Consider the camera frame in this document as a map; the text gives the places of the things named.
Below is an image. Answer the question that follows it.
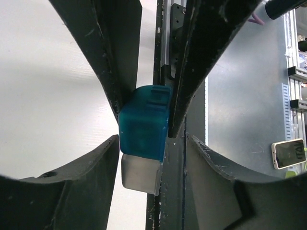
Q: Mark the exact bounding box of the teal pill box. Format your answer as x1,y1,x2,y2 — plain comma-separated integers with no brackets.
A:
118,85,172,162

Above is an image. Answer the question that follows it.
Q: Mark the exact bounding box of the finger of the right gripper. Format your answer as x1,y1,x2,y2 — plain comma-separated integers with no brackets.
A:
50,0,142,116
168,0,260,138

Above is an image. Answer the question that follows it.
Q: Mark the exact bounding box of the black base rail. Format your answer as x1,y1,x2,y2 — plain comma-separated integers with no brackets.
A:
144,0,207,230

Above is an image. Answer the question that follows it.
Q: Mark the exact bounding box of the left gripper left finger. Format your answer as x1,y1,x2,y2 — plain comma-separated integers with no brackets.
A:
0,135,119,230

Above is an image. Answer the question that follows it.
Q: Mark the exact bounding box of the shiny metal base plate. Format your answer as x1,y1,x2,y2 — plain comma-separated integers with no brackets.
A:
206,6,288,177

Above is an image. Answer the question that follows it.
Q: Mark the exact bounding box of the grey slotted cable duct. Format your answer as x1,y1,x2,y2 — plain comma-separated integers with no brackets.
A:
282,83,292,141

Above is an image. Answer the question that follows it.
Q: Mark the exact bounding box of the white smartphone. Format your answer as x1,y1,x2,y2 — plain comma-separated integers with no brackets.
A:
271,138,307,170

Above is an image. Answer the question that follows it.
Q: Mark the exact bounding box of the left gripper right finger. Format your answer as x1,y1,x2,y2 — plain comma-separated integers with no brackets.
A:
187,135,307,230

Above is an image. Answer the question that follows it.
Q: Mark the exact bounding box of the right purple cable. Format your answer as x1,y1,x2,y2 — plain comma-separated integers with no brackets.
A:
248,14,265,25

